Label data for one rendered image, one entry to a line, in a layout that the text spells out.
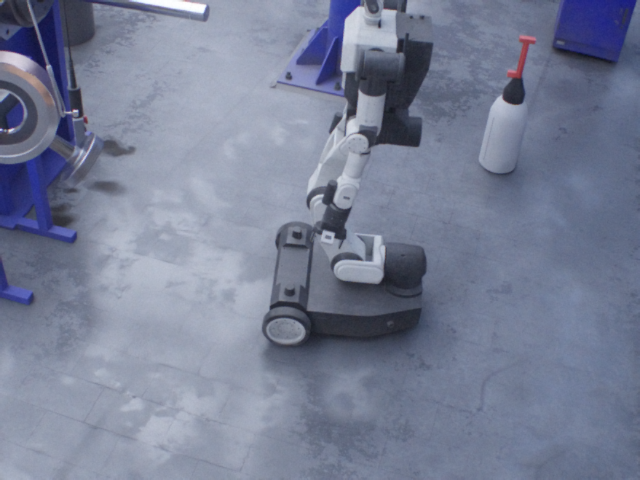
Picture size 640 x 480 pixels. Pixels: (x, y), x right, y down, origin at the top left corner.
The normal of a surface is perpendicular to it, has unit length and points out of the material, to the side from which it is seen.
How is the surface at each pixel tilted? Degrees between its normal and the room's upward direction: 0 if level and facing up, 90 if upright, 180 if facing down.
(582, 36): 90
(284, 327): 90
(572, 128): 0
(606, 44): 90
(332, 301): 0
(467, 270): 0
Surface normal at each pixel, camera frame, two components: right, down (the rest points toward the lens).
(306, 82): 0.08, -0.73
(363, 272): -0.05, 0.67
